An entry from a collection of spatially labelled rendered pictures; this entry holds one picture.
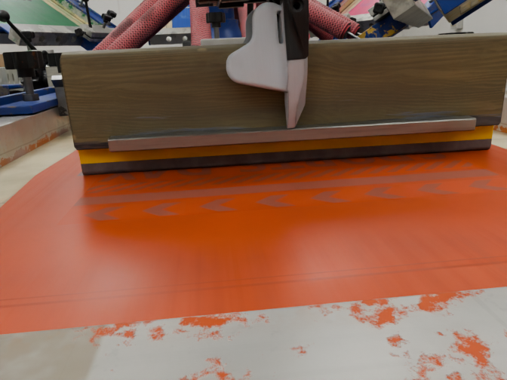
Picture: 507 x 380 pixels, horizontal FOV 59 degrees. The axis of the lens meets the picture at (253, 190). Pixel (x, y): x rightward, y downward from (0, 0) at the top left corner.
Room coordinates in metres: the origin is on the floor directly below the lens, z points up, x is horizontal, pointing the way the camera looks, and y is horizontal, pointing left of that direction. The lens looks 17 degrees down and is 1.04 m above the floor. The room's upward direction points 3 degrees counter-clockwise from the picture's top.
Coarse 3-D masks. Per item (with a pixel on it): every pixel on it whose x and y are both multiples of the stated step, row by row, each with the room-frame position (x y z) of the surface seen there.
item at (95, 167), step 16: (400, 144) 0.39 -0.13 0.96; (416, 144) 0.39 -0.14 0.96; (432, 144) 0.39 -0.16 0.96; (448, 144) 0.39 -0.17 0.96; (464, 144) 0.39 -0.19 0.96; (480, 144) 0.39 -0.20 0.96; (144, 160) 0.37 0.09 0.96; (160, 160) 0.37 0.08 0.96; (176, 160) 0.37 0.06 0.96; (192, 160) 0.37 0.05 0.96; (208, 160) 0.37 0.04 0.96; (224, 160) 0.38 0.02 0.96; (240, 160) 0.38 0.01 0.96; (256, 160) 0.38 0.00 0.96; (272, 160) 0.38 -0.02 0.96; (288, 160) 0.38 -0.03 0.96; (304, 160) 0.38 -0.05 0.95
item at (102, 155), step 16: (480, 128) 0.39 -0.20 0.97; (256, 144) 0.38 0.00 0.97; (272, 144) 0.38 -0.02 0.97; (288, 144) 0.38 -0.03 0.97; (304, 144) 0.38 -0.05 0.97; (320, 144) 0.38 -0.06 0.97; (336, 144) 0.38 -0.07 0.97; (352, 144) 0.38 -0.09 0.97; (368, 144) 0.38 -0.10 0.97; (384, 144) 0.39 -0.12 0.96; (80, 160) 0.37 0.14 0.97; (96, 160) 0.37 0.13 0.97; (112, 160) 0.37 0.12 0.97; (128, 160) 0.37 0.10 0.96
